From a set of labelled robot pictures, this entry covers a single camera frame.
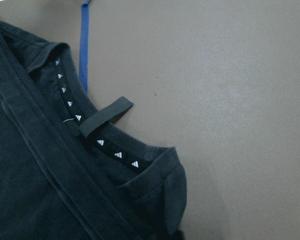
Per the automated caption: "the black printed t-shirt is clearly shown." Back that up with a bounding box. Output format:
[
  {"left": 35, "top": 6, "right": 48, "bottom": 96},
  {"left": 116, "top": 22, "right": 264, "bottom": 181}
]
[{"left": 0, "top": 21, "right": 187, "bottom": 240}]

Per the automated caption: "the brown paper table cover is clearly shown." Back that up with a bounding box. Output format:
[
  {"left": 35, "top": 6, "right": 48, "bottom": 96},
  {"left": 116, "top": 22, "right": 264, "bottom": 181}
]
[{"left": 0, "top": 0, "right": 300, "bottom": 240}]

